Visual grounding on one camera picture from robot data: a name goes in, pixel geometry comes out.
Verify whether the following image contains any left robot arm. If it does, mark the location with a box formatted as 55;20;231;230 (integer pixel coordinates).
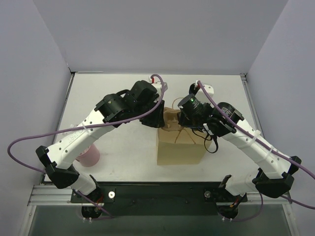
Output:
35;80;167;202

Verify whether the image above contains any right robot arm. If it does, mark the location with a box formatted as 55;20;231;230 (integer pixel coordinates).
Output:
178;94;298;201

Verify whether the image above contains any pink straw holder cup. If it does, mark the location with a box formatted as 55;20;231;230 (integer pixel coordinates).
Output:
76;144;100;167

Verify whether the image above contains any tan paper bag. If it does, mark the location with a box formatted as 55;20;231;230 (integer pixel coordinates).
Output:
157;127;212;166

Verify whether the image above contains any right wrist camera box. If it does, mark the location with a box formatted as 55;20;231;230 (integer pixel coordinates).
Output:
189;80;215;97

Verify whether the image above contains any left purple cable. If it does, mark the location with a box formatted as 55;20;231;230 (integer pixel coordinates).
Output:
7;73;165;219

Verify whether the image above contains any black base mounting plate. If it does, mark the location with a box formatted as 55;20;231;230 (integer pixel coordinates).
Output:
70;182;247;219

